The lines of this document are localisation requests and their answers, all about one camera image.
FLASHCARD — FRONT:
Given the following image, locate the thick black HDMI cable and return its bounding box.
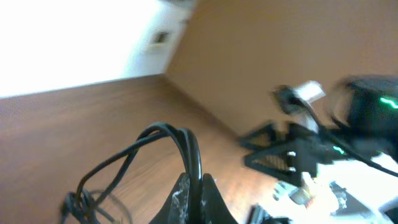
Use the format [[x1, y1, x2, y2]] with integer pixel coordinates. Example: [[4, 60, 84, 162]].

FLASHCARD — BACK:
[[58, 121, 203, 224]]

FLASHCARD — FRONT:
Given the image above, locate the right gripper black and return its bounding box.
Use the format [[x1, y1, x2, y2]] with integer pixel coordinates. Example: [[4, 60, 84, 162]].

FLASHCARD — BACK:
[[238, 75, 397, 187]]

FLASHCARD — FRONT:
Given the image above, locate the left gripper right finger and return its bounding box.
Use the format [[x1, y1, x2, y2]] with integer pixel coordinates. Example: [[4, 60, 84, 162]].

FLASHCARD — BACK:
[[201, 173, 237, 224]]

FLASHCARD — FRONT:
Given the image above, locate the white wall thermostat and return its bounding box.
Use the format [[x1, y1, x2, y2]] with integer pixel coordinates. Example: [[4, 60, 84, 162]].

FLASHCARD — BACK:
[[146, 30, 172, 52]]

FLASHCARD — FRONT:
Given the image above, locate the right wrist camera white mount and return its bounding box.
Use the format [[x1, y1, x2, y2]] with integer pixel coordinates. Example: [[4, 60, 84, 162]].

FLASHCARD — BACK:
[[272, 80, 326, 133]]

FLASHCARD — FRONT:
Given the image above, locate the right camera cable black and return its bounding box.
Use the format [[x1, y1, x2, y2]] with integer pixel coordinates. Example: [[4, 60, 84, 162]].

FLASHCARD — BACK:
[[297, 98, 397, 177]]

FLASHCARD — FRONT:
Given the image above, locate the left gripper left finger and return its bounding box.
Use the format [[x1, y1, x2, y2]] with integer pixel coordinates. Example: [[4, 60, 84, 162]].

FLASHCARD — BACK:
[[149, 173, 190, 224]]

